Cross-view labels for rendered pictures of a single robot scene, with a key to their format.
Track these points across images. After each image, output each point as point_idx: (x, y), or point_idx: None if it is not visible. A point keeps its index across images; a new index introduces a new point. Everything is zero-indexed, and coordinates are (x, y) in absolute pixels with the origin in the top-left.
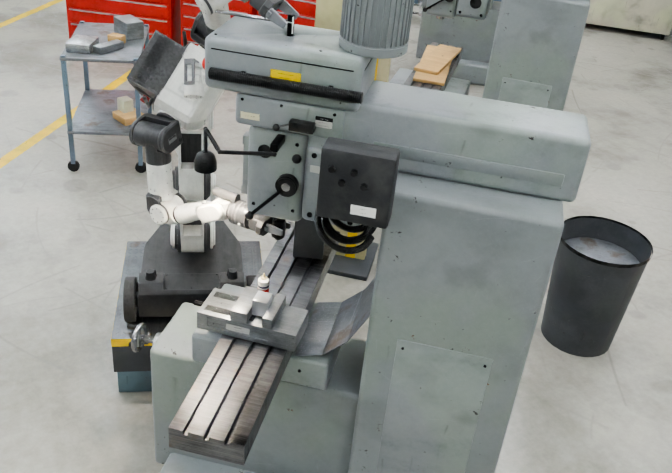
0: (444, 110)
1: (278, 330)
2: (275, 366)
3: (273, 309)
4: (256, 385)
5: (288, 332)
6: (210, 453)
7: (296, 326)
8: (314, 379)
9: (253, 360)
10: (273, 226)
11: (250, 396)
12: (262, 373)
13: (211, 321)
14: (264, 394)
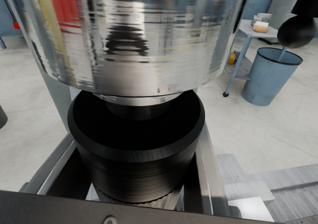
0: None
1: (245, 178)
2: (261, 177)
3: (239, 191)
4: (298, 188)
5: (236, 163)
6: None
7: (217, 159)
8: None
9: (282, 211)
10: (205, 150)
11: (315, 186)
12: (285, 187)
13: None
14: (303, 168)
